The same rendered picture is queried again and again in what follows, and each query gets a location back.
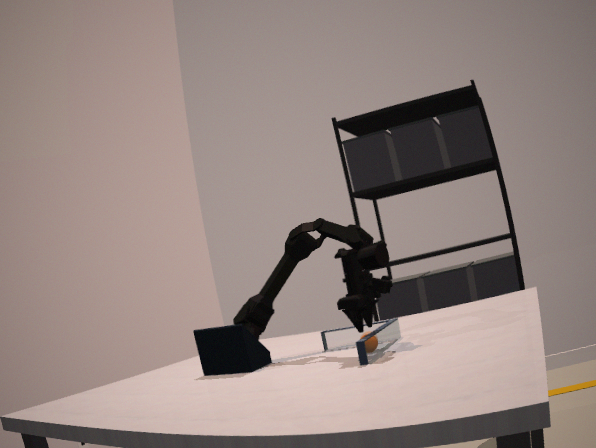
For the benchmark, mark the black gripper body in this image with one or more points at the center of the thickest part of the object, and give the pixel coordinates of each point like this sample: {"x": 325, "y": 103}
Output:
{"x": 356, "y": 297}

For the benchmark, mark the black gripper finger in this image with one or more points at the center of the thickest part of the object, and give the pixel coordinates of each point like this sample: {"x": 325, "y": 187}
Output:
{"x": 356, "y": 317}
{"x": 368, "y": 312}

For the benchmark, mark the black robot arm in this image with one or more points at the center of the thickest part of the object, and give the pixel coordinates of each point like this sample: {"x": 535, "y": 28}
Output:
{"x": 257, "y": 311}

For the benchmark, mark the clear low glass walls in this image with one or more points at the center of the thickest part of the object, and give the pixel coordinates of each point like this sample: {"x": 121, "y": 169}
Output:
{"x": 374, "y": 346}

